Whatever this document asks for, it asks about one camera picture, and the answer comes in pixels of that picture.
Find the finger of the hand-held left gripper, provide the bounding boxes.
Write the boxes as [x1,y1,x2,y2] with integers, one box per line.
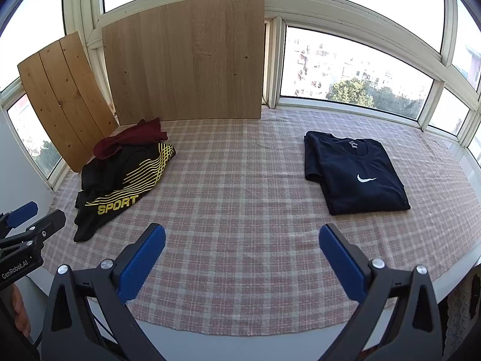
[0,209,67,259]
[0,201,39,238]

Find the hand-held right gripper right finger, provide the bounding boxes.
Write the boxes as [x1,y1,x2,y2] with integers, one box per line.
[319,223,444,361]

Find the large light wooden board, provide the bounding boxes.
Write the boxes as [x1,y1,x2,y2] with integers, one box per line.
[101,0,266,126]

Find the folded navy t-shirt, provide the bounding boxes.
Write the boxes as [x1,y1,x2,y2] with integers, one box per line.
[304,130,411,216]

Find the pink plaid blanket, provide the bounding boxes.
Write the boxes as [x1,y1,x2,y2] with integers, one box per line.
[43,107,481,336]

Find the knotty plank wooden board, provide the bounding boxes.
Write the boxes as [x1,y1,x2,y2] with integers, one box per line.
[17,31,119,174]

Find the white window frame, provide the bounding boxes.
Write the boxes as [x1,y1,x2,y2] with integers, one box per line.
[0,0,481,189]

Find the person's left hand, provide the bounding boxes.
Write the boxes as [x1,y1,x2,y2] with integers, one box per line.
[11,284,31,337]

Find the maroon garment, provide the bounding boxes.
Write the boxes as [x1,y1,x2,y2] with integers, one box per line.
[93,118,168,160]

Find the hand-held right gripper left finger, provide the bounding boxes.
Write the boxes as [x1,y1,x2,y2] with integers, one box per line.
[41,223,167,361]

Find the white lace cloth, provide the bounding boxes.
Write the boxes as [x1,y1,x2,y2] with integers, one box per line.
[443,267,481,361]

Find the black shorts with yellow stripes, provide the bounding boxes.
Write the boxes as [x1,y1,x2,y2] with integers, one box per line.
[73,143,177,243]

